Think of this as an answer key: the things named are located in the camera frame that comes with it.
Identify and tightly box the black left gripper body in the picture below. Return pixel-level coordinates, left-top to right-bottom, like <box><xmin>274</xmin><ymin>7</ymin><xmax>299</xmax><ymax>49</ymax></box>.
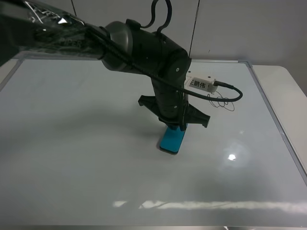
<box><xmin>138</xmin><ymin>80</ymin><xmax>210</xmax><ymax>131</ymax></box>

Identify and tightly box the blue whiteboard eraser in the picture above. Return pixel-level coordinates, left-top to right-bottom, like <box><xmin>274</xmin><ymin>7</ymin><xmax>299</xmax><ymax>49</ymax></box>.
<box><xmin>158</xmin><ymin>127</ymin><xmax>185</xmax><ymax>155</ymax></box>

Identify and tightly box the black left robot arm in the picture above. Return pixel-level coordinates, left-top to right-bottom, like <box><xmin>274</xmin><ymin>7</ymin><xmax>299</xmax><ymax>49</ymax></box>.
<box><xmin>0</xmin><ymin>0</ymin><xmax>210</xmax><ymax>130</ymax></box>

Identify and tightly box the white framed whiteboard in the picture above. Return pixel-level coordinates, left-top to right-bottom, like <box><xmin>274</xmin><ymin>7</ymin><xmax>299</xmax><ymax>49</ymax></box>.
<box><xmin>0</xmin><ymin>60</ymin><xmax>307</xmax><ymax>227</ymax></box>

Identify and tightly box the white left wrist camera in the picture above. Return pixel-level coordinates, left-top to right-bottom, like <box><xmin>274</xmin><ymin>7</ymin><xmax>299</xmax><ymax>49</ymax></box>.
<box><xmin>185</xmin><ymin>71</ymin><xmax>218</xmax><ymax>93</ymax></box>

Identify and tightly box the black left camera cable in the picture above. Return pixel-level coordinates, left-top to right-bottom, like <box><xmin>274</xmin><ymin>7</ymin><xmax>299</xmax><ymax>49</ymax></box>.
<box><xmin>84</xmin><ymin>0</ymin><xmax>243</xmax><ymax>131</ymax></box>

